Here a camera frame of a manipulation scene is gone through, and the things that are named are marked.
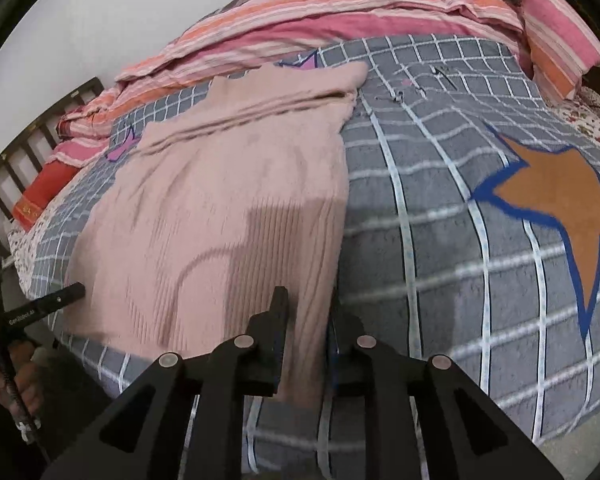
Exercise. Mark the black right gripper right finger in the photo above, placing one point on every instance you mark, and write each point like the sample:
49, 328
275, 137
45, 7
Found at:
426, 419

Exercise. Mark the white floral bed sheet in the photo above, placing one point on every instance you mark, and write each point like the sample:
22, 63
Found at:
583, 113

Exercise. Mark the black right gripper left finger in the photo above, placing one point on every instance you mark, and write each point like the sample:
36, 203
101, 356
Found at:
182, 418

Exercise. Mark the pink orange striped quilt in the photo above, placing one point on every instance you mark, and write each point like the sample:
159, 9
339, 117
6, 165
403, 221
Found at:
262, 31

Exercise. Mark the left hand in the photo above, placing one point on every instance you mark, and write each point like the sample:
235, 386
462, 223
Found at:
27, 381

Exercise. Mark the grey checked star blanket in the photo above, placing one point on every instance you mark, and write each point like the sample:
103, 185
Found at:
429, 270

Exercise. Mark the pink knit sweater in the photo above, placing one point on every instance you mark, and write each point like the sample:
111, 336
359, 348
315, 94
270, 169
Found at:
244, 192

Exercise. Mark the pink striped pillow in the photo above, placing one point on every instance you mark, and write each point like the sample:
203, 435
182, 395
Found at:
562, 47

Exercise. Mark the red pillow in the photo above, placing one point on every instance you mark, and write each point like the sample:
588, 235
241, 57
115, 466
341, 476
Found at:
55, 175

